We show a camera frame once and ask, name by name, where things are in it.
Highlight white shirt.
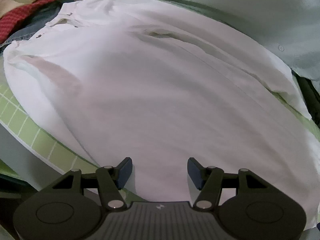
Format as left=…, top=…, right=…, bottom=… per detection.
left=3, top=0, right=320, bottom=230

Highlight green checked bed sheet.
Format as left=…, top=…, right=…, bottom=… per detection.
left=0, top=0, right=320, bottom=201

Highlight blue denim jeans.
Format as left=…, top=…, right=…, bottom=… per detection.
left=1, top=0, right=75, bottom=51

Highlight light blue carrot-print quilt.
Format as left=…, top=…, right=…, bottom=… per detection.
left=167, top=0, right=319, bottom=88

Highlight red knitted garment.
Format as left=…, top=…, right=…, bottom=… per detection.
left=1, top=0, right=57, bottom=43

